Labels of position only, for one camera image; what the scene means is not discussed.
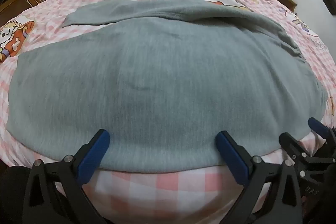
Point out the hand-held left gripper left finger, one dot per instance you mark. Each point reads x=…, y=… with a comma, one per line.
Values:
x=95, y=151

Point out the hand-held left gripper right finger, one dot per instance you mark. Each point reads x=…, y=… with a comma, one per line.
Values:
x=233, y=161

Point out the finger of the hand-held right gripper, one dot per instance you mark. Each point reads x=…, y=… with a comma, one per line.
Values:
x=292, y=145
x=319, y=126

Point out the grey pants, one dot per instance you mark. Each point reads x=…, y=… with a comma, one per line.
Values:
x=157, y=82

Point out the pink checked cartoon blanket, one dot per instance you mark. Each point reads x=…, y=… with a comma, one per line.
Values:
x=168, y=187

